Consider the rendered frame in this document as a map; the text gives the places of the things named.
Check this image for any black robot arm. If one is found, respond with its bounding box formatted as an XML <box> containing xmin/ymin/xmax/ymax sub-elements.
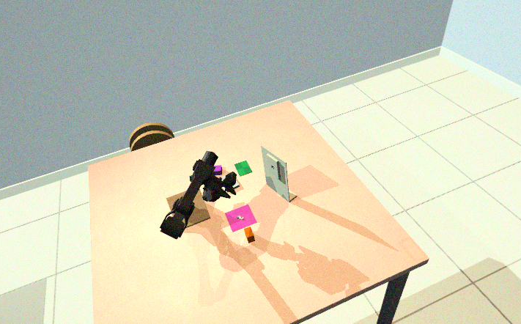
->
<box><xmin>160</xmin><ymin>151</ymin><xmax>221</xmax><ymax>240</ymax></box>

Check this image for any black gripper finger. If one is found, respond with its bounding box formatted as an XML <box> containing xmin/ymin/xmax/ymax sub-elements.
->
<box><xmin>220</xmin><ymin>188</ymin><xmax>231</xmax><ymax>199</ymax></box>
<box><xmin>225</xmin><ymin>186</ymin><xmax>236</xmax><ymax>196</ymax></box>

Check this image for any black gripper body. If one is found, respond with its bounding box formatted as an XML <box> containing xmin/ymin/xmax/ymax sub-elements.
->
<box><xmin>202</xmin><ymin>172</ymin><xmax>237</xmax><ymax>202</ymax></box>

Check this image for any small purple block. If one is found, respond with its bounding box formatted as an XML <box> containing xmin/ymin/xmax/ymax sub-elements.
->
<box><xmin>214</xmin><ymin>165</ymin><xmax>222</xmax><ymax>176</ymax></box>

